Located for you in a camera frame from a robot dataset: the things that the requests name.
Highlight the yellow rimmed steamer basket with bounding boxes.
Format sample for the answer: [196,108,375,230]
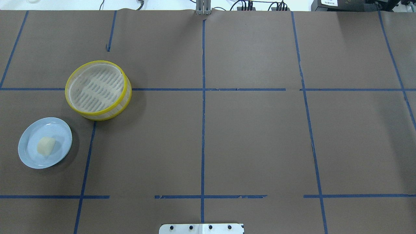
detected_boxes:
[64,60,132,121]

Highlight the white steamed bun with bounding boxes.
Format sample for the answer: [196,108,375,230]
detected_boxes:
[37,136,56,156]

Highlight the grey aluminium post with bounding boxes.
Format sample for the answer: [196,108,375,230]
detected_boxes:
[195,0,212,15]

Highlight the white metal base plate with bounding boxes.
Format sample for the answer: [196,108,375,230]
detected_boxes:
[159,223,245,234]

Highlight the light blue plate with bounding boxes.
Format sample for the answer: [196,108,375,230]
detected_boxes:
[18,117,72,169]

